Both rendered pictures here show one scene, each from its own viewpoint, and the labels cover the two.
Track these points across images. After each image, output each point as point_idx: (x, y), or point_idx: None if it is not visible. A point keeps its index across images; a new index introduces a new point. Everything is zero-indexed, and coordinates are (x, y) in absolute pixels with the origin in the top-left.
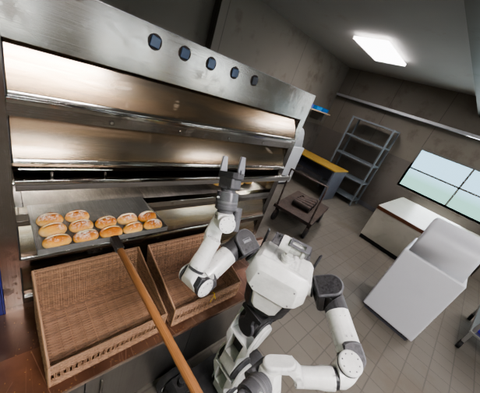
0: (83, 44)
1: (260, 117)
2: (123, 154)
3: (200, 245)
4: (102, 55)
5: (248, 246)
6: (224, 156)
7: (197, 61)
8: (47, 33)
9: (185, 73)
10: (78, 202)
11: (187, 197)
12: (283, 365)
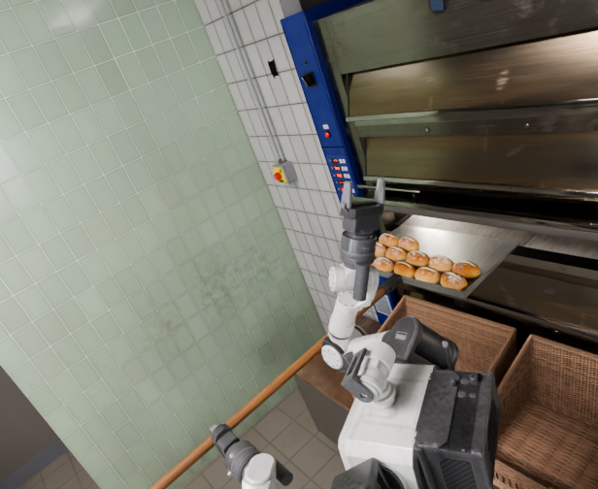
0: (381, 51)
1: None
2: (448, 171)
3: None
4: (396, 53)
5: (393, 345)
6: (379, 179)
7: None
8: (358, 56)
9: (497, 20)
10: (439, 231)
11: None
12: (252, 468)
